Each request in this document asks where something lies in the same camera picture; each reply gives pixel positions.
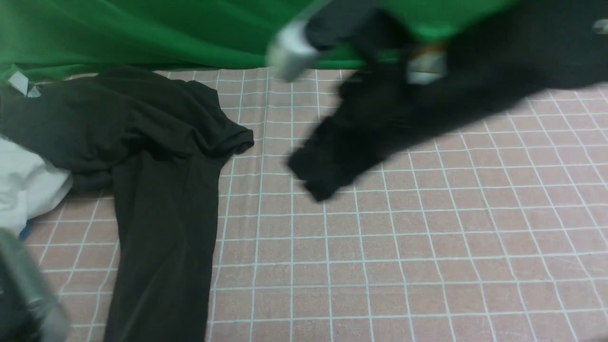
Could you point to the pink grid tablecloth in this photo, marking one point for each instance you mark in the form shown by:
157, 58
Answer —
494, 234

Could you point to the white garment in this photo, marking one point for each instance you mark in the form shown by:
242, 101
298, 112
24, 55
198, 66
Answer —
30, 186

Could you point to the dark gray long-sleeve shirt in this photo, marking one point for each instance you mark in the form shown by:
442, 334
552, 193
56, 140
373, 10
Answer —
161, 144

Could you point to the white paper tag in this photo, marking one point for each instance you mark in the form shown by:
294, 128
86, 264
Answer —
21, 83

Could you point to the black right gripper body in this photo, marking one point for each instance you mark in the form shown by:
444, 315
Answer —
365, 129

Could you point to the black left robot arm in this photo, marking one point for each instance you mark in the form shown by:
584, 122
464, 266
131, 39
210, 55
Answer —
29, 309

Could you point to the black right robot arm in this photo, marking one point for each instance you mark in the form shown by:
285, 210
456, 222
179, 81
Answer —
491, 65

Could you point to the blue garment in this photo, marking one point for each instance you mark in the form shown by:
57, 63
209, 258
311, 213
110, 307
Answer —
26, 231

